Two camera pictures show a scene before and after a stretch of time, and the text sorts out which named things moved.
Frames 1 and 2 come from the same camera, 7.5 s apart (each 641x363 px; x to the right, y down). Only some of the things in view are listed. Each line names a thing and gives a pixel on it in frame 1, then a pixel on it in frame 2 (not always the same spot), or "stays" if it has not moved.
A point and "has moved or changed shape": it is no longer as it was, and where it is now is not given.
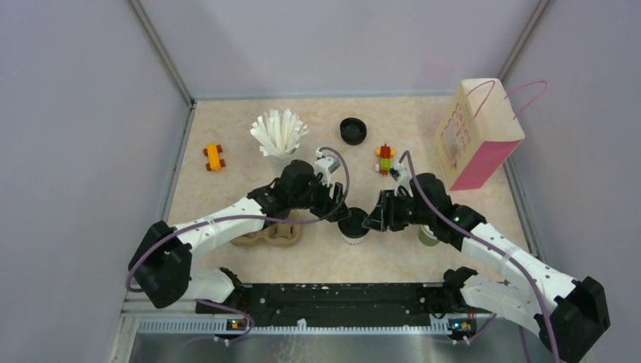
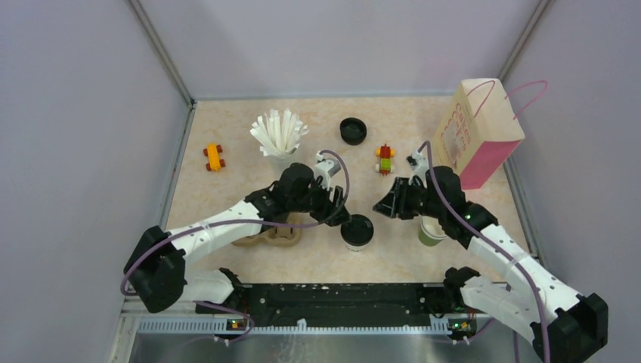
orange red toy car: (212, 151) stays
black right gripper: (384, 215) -> (395, 204)
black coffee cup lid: (351, 227) has moved or changed shape
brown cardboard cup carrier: (280, 234) stays
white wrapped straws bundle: (279, 134) stays
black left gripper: (341, 210) stays
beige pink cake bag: (478, 132) stays
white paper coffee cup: (353, 240) has moved or changed shape
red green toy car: (385, 153) stays
